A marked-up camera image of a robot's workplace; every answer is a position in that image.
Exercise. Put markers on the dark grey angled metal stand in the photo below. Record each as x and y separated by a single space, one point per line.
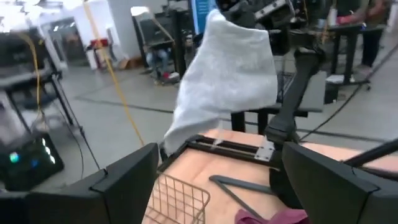
236 181

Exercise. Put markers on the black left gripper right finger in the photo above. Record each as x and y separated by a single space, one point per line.
335 199

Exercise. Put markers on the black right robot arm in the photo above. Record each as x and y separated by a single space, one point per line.
298 90

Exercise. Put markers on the black standing table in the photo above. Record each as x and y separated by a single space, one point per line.
351 31

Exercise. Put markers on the light grey shirt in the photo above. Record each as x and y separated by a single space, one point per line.
224 71

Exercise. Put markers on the grey computer desk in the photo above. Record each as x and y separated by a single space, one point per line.
314 93

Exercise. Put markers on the black computer with lights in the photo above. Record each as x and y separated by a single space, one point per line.
28 168

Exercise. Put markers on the maroon cloth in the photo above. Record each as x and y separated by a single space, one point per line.
273 217

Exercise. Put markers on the black equipment rack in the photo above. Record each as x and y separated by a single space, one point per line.
18 62

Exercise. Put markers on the person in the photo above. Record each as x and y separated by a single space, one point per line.
161 59
370 34

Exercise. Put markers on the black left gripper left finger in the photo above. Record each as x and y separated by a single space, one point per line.
124 193

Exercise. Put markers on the blue banner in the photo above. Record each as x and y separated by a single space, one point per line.
202 15

